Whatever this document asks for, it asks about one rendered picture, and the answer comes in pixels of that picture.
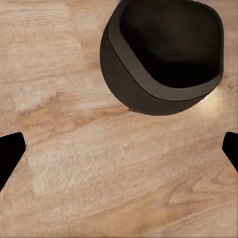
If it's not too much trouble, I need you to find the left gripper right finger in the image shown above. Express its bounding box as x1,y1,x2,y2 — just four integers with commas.
222,132,238,172

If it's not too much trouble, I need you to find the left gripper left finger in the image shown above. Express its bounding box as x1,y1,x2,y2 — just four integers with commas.
0,132,26,191

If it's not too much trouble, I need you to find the cauldron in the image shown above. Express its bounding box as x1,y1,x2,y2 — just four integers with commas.
100,0,225,116

